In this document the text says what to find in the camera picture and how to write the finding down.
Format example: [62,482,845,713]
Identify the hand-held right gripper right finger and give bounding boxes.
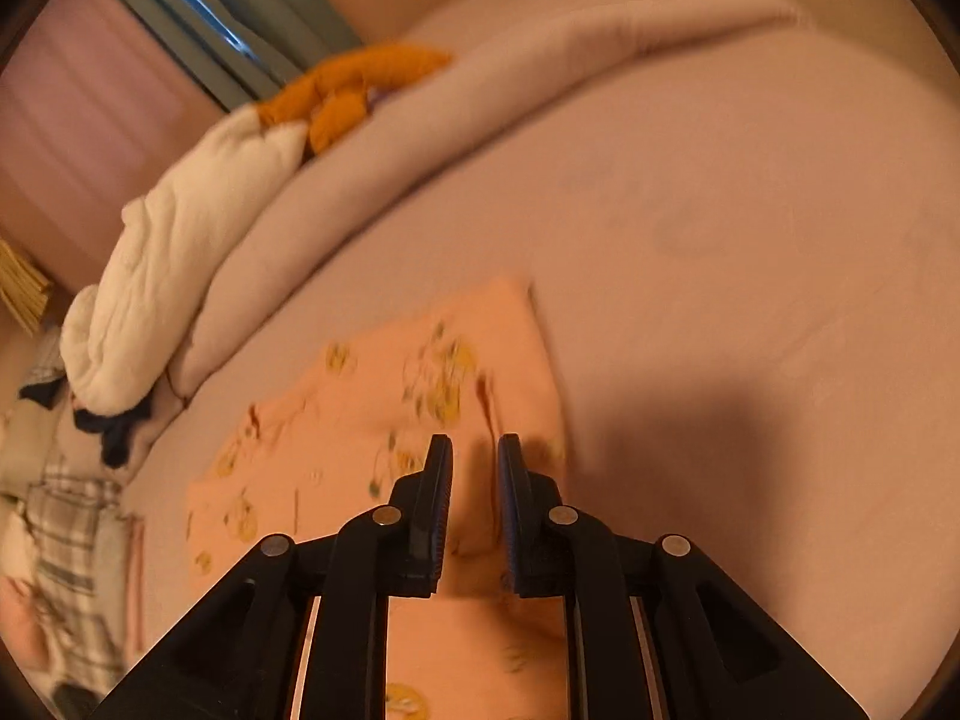
[497,433,871,720]

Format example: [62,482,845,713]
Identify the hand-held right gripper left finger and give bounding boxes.
[90,433,455,720]

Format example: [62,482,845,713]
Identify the orange cartoon print garment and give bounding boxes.
[184,276,571,720]

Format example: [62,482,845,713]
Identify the dark navy cloth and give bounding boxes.
[71,397,155,470]

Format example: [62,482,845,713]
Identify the lilac bed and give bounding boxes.
[120,22,960,720]

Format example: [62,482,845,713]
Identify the white goose plush toy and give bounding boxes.
[60,41,455,417]

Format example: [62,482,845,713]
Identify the plaid pillow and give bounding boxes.
[0,457,132,691]

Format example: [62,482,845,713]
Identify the lilac quilt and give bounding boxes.
[169,0,818,398]

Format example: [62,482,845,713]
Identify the yellow fringed curtain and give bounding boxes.
[0,238,53,335]

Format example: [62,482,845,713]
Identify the pink curtain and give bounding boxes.
[0,0,226,293]

